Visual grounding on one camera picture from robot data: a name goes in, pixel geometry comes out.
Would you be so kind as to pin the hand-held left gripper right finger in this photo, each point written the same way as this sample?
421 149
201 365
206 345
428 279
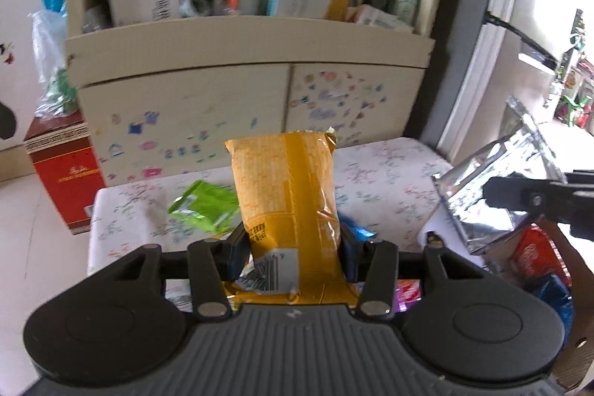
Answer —
352 257

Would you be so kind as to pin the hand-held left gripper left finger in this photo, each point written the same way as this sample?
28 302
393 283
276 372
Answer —
239 257

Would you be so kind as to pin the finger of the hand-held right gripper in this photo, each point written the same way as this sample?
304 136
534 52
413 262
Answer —
524 196
584 229

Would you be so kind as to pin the silver foil snack packet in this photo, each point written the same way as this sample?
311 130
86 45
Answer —
482 201

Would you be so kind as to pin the cardboard box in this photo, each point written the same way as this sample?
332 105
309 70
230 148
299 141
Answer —
575 284

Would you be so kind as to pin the large yellow snack packet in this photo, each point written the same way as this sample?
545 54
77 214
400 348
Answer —
287 182

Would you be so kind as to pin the red orange snack packet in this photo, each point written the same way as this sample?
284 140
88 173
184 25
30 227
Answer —
533 257

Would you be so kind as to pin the green snack packet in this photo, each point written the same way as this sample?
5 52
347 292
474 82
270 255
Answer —
204 206

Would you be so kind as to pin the pink white snack packet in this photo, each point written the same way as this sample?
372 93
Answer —
408 296

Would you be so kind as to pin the floral tablecloth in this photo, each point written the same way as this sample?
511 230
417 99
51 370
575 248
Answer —
380 182

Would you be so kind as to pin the cream cabinet with stickers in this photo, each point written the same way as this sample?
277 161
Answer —
185 99

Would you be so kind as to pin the red carton box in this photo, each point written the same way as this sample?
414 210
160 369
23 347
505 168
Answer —
65 173

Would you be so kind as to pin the clear plastic bag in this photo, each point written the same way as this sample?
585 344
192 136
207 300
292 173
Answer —
51 66

